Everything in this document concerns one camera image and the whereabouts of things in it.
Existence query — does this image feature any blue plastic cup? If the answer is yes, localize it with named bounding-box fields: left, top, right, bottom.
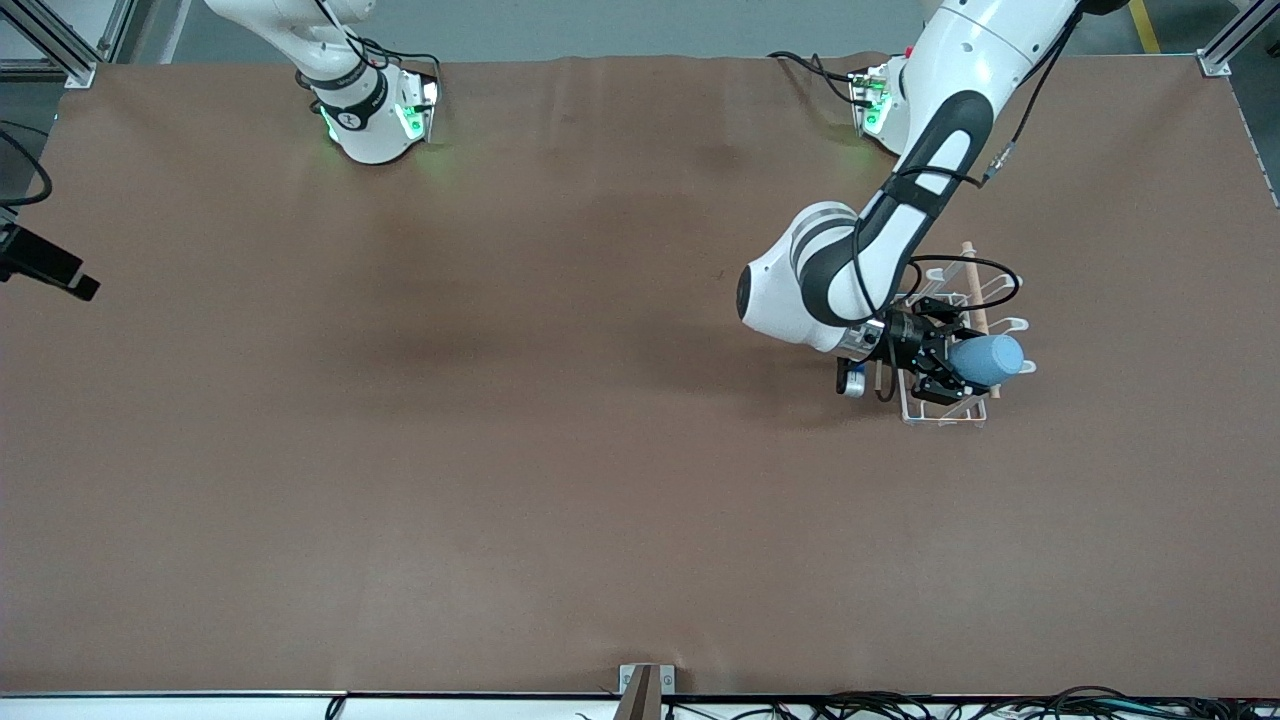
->
left=948, top=335, right=1026, bottom=387

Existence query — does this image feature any brown table cover sheet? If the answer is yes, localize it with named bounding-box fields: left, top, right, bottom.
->
left=0, top=52, right=1280, bottom=698

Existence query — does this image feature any silver base connector plate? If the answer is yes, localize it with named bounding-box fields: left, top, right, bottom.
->
left=400, top=75, right=441, bottom=143

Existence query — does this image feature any white wire cup holder rack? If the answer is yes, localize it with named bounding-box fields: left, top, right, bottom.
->
left=888, top=240, right=1038, bottom=429

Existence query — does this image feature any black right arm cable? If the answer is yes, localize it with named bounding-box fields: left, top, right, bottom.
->
left=0, top=125, right=53, bottom=208

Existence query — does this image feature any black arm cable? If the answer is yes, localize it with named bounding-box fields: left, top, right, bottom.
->
left=0, top=125, right=53, bottom=208
left=850, top=0, right=1086, bottom=403

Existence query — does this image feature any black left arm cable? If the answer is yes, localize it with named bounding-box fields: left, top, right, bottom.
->
left=850, top=0, right=1086, bottom=403

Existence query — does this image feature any aluminium frame post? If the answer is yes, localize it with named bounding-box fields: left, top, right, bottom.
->
left=1197, top=0, right=1280, bottom=78
left=0, top=0, right=136, bottom=89

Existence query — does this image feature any black base cable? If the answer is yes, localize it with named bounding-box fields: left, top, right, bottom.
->
left=768, top=50, right=871, bottom=106
left=345, top=35, right=443, bottom=86

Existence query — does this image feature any black cable bundle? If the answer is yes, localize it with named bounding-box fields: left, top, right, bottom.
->
left=660, top=685, right=1280, bottom=720

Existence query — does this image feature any brown post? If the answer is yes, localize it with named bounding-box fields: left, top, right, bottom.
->
left=612, top=665, right=663, bottom=720

